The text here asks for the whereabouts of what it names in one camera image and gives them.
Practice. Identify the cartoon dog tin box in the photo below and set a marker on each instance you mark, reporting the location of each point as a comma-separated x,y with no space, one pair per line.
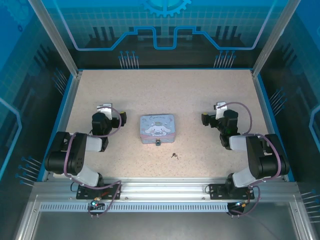
157,125

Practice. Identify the small blue padlock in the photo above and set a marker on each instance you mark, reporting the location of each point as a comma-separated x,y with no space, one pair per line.
158,143

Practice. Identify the small silver key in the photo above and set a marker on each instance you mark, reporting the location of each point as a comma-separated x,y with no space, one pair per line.
177,157
173,155

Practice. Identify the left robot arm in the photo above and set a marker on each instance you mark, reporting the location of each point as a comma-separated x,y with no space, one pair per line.
75,156

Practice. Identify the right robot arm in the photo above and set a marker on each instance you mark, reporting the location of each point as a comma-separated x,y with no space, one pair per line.
257,160

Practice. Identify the grey metal front shelf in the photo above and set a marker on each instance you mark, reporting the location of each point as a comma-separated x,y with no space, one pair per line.
162,227

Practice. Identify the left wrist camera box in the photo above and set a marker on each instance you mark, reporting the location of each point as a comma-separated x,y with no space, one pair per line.
106,110

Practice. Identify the aluminium frame post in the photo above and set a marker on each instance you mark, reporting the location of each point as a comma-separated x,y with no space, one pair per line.
275,42
57,42

